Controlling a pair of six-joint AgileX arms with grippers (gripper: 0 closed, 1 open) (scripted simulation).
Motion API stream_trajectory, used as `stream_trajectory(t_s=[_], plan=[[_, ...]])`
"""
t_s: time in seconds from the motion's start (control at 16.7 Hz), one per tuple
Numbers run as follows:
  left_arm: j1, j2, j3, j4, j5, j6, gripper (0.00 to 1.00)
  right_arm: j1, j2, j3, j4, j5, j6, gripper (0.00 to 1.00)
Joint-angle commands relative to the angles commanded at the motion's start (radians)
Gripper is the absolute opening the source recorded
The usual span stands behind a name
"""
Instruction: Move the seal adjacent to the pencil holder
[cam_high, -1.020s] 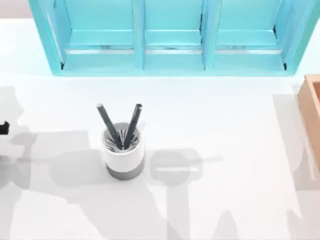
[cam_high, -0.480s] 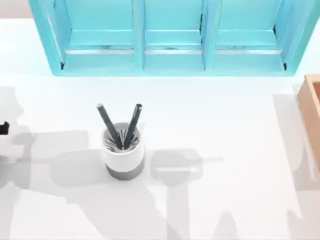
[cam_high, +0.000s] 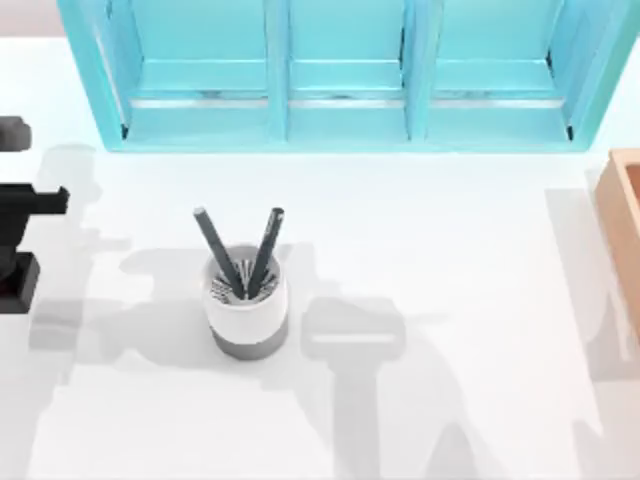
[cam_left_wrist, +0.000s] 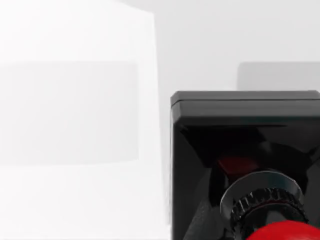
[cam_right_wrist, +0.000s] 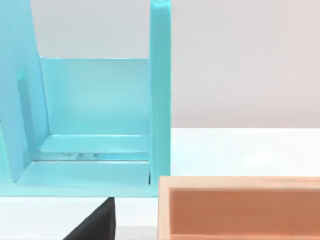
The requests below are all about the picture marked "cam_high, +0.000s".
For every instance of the dark grey pen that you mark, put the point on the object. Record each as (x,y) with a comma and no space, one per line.
(216,245)
(265,250)

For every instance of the white and grey pen cup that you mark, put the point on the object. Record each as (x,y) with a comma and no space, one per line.
(246,320)

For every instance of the light blue rack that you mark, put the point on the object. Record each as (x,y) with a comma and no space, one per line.
(345,125)

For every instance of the salmon shallow box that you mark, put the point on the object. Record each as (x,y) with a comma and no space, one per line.
(618,210)

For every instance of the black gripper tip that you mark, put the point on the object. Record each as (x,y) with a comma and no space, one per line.
(20,200)

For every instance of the grey rounded box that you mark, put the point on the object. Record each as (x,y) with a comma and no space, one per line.
(14,133)

